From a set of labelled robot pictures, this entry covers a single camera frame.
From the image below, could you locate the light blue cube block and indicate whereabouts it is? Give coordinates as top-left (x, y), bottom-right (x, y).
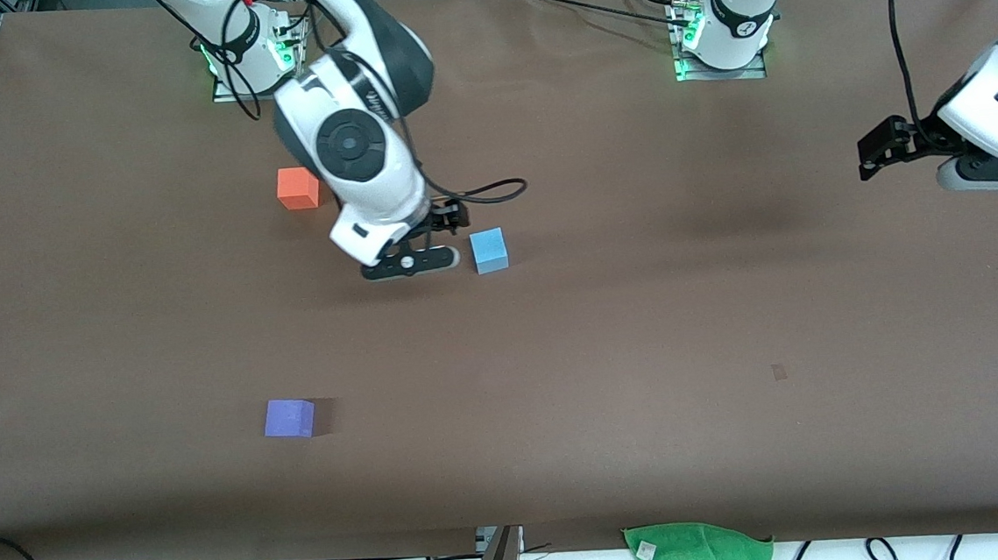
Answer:
top-left (468, 227), bottom-right (511, 276)

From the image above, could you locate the orange cube block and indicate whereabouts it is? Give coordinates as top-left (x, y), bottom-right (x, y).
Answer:
top-left (275, 166), bottom-right (322, 212)

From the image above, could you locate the purple cube block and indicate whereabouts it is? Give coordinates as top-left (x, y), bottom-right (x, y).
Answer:
top-left (263, 397), bottom-right (317, 441)

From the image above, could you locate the green cloth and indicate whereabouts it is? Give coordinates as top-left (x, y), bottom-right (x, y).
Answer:
top-left (622, 516), bottom-right (776, 560)

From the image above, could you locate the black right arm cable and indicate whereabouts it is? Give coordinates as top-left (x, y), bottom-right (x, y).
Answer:
top-left (144, 0), bottom-right (530, 227)

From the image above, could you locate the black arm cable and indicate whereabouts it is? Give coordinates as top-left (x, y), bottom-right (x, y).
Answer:
top-left (887, 0), bottom-right (931, 134)
top-left (144, 0), bottom-right (530, 227)

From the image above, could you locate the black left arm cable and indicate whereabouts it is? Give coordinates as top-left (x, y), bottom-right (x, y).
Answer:
top-left (887, 0), bottom-right (931, 134)

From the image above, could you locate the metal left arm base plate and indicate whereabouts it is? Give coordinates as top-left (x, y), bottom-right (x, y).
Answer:
top-left (667, 0), bottom-right (769, 86)

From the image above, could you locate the black cable on table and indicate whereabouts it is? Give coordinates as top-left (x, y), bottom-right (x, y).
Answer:
top-left (518, 0), bottom-right (693, 40)

